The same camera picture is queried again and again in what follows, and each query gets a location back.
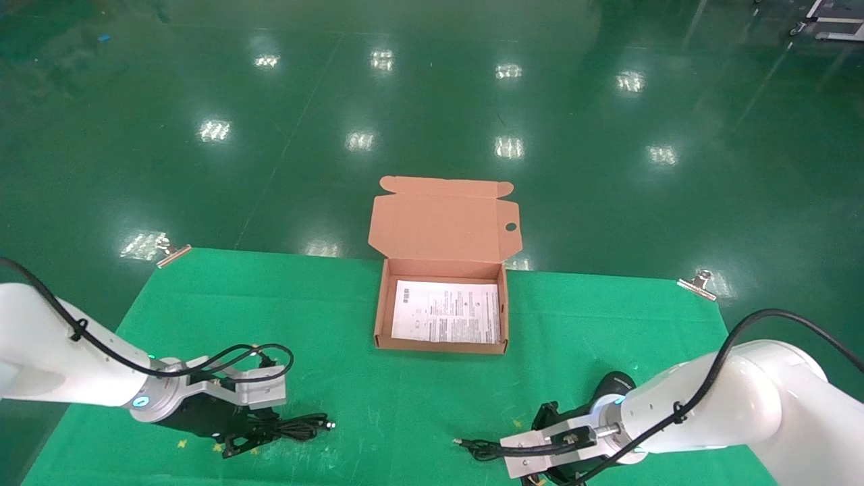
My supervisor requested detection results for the black data cable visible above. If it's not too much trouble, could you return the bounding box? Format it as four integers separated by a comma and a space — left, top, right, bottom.
255, 412, 336, 443

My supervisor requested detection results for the green table mat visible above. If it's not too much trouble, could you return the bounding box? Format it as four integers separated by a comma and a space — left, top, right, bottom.
20, 248, 784, 486

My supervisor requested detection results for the open brown cardboard box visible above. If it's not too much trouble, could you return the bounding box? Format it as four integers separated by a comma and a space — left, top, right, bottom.
368, 175, 524, 356

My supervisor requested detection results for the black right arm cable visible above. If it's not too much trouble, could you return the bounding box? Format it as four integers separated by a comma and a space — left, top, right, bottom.
574, 308, 864, 484

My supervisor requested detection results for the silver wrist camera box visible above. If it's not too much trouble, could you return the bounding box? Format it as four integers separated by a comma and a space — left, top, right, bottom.
500, 413, 622, 479
177, 366, 288, 411

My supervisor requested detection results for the white printed instruction sheet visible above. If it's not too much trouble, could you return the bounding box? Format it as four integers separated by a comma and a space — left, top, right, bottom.
391, 279, 502, 345

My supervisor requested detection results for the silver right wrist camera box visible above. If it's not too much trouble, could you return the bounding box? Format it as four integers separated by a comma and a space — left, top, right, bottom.
500, 413, 622, 479

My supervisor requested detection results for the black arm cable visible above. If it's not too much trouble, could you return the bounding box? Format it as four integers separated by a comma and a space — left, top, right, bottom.
574, 308, 864, 484
0, 258, 295, 386

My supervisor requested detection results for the black wired computer mouse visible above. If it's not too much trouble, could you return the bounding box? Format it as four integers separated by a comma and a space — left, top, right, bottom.
454, 372, 637, 464

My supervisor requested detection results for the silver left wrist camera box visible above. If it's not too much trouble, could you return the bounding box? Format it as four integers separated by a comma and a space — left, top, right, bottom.
177, 366, 288, 411

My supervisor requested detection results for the metal binder clip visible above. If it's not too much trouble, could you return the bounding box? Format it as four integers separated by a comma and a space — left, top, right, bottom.
677, 269, 718, 301
157, 234, 193, 269

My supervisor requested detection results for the white wheeled cart frame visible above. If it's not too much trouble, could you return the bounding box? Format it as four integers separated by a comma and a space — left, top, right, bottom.
790, 0, 864, 43

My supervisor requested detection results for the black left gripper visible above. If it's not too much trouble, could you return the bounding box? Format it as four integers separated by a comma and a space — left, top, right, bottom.
162, 397, 288, 460

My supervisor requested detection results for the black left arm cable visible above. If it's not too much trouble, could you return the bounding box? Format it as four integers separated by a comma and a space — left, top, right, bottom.
0, 258, 295, 386

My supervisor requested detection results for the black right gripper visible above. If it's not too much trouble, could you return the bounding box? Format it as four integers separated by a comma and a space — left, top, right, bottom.
523, 402, 610, 486

